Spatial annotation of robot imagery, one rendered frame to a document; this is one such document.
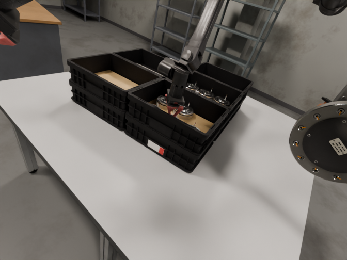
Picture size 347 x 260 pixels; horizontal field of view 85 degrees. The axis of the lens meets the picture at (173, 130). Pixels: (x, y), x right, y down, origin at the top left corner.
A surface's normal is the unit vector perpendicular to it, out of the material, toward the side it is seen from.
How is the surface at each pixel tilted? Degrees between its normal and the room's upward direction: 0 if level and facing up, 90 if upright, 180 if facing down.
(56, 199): 0
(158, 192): 0
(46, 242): 0
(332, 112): 90
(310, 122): 90
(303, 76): 90
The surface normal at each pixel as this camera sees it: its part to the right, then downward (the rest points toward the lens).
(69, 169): 0.22, -0.78
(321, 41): -0.62, 0.36
